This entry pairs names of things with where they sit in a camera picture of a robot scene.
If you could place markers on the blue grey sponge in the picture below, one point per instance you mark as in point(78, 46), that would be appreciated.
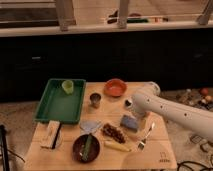
point(129, 123)

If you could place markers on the dark brown bowl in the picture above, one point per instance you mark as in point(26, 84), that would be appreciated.
point(79, 145)

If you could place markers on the green cucumber toy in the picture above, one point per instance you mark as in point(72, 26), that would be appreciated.
point(87, 148)

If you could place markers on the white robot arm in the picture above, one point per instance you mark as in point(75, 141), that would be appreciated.
point(147, 98)

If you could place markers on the metal fork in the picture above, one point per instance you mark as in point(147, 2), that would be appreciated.
point(142, 142)

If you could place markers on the green plastic tray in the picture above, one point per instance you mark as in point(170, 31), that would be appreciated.
point(57, 105)

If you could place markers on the orange bowl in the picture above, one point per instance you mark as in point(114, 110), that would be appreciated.
point(115, 87)

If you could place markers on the small metal cup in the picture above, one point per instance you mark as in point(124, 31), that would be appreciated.
point(95, 99)

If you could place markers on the grey folded cloth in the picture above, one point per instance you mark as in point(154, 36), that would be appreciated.
point(90, 126)

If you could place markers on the black stand left edge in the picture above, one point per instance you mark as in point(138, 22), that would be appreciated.
point(3, 149)

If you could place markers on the brown grape bunch toy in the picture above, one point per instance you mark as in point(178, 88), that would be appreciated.
point(113, 132)

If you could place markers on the light green plastic cup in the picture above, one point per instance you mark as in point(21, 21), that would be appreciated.
point(68, 86)

